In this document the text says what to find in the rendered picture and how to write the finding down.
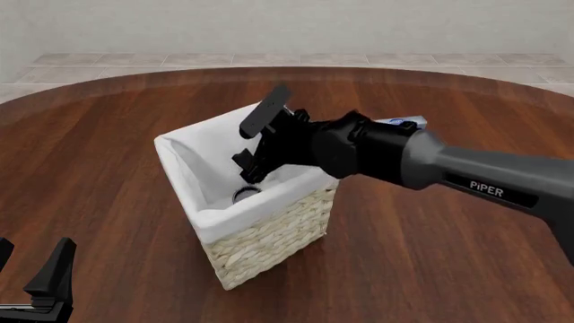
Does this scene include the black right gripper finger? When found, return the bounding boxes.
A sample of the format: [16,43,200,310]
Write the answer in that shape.
[239,167,273,185]
[231,148,257,170]

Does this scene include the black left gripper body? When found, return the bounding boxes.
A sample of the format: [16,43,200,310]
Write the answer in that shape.
[0,295,74,323]

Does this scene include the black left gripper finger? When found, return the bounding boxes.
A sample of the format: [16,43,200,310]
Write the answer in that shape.
[22,237,78,301]
[0,237,15,271]

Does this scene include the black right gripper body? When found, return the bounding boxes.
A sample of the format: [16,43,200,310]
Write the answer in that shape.
[250,108,315,179]

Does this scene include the dark soup tin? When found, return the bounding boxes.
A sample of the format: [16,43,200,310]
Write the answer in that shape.
[232,185,263,205]

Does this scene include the woven basket with white lining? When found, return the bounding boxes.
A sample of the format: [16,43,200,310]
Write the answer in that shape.
[153,102,341,291]

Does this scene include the flat plate on black stalk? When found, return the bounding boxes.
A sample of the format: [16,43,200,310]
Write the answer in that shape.
[239,83,293,140]

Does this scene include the blue and white food box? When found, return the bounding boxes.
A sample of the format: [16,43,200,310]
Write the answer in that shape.
[378,113,428,131]

